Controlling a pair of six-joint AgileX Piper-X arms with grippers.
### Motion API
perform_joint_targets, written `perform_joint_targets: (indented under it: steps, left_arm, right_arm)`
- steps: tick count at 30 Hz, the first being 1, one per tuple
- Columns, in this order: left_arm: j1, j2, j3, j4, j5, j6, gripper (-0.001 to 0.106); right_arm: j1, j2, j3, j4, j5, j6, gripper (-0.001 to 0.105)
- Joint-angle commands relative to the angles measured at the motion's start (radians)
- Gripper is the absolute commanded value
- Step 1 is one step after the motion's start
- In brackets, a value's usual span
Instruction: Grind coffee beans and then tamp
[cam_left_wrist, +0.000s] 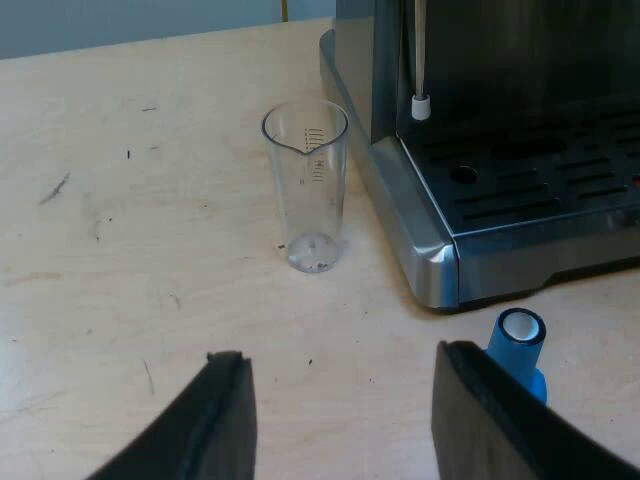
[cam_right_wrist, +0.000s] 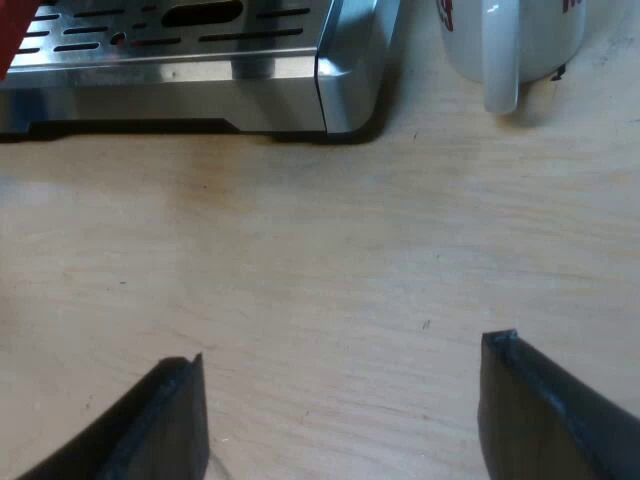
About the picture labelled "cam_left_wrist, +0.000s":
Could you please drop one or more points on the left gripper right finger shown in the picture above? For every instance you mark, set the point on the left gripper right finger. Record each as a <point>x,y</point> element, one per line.
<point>495,430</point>

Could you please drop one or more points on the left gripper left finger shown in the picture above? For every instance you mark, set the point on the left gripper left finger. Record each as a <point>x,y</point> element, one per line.
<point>200,430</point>

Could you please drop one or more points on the bright blue tamper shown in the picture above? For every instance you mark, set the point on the bright blue tamper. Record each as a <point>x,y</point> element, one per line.
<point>520,350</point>

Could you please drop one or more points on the clear measuring glass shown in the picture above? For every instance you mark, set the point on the clear measuring glass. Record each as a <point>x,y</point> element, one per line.
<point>309,190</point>

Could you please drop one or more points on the steel espresso machine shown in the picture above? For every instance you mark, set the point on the steel espresso machine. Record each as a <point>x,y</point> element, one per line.
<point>480,150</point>

